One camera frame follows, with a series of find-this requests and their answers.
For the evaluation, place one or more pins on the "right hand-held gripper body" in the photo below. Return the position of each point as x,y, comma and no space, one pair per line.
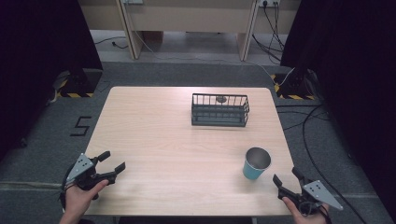
320,194

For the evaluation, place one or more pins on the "blue paper cup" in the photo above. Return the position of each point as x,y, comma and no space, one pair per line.
256,165

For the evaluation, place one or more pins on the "black curtain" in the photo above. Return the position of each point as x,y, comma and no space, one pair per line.
358,77
37,56

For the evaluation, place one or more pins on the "person's left hand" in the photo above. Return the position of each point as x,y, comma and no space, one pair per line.
80,199

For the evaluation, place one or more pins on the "beige wooden desk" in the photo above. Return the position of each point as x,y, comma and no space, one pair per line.
186,15

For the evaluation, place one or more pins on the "white power strip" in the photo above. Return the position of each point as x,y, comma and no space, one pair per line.
269,2

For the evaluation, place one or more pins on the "hazard-striped stand base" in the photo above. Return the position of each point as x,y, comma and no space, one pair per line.
294,88
79,85

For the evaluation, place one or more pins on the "small dark round object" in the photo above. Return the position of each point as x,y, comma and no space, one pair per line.
221,99

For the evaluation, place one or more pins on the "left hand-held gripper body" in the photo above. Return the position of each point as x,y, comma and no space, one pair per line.
81,167

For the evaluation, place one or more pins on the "person's right hand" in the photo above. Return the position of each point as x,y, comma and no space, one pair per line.
299,214

